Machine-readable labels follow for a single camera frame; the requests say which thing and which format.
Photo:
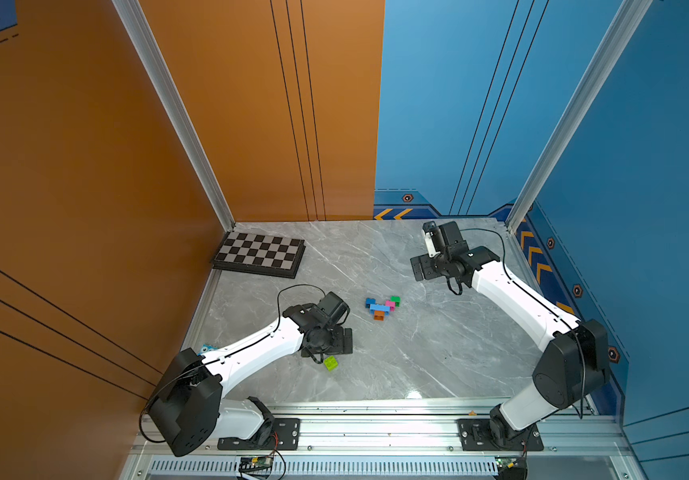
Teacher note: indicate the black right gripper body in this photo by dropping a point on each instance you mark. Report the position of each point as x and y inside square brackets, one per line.
[429, 267]

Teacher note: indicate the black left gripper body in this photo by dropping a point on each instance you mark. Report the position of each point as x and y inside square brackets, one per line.
[333, 342]

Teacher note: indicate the lime yellow lego brick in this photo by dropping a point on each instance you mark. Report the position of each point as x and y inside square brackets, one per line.
[331, 363]

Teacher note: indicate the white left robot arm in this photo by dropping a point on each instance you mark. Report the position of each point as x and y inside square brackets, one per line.
[189, 405]

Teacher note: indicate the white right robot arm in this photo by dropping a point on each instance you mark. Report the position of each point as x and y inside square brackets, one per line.
[574, 360]

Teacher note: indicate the black white checkerboard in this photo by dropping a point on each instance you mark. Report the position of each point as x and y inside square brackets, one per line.
[260, 254]

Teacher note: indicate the blue owl toy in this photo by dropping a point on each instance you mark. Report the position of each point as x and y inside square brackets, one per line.
[205, 348]

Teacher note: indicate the left circuit board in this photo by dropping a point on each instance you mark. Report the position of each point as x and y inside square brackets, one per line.
[255, 467]

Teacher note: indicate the circuit board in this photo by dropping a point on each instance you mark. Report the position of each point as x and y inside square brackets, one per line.
[511, 468]
[255, 467]

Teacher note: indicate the right circuit board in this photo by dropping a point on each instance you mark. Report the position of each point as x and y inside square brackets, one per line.
[511, 468]

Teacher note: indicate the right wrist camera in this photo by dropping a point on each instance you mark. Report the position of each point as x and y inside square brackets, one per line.
[444, 239]

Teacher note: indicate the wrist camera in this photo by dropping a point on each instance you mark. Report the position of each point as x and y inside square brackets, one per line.
[332, 310]
[444, 239]

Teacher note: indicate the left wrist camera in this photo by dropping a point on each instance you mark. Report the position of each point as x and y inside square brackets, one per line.
[332, 310]

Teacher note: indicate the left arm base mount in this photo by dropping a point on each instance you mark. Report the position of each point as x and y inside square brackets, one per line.
[280, 434]

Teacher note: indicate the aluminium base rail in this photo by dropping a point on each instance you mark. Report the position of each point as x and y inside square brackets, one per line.
[421, 438]

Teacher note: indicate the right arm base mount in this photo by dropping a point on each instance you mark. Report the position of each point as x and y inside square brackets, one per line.
[483, 434]

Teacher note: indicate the aluminium corner post right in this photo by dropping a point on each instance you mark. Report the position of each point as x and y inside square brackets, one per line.
[617, 36]

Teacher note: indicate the aluminium corner post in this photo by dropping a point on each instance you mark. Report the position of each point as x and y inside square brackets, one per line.
[140, 33]
[617, 36]

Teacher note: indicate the aluminium corner post left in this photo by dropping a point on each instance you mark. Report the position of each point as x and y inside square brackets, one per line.
[140, 33]

